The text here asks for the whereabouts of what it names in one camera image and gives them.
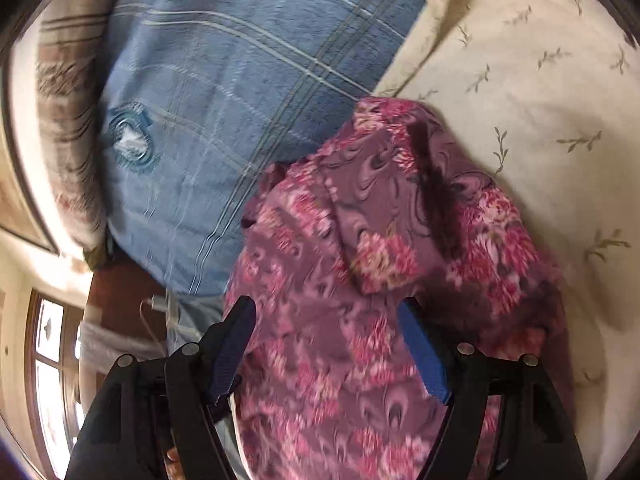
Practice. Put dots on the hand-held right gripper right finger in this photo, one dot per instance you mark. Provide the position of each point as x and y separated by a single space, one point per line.
422 350

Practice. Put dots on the cream leaf print pillow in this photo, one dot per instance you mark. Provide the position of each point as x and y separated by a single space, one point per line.
550 110

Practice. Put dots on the purple pink floral garment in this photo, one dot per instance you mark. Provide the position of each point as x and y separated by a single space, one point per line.
325 240

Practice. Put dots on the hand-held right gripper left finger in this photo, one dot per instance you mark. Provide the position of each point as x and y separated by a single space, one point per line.
225 355

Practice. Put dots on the blue plaid blanket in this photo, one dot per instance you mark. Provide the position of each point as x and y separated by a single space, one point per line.
225 85

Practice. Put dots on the brown striped pillow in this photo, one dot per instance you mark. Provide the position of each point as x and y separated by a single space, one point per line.
65 110

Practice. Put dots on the wooden framed window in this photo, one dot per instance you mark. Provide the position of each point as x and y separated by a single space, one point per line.
50 330

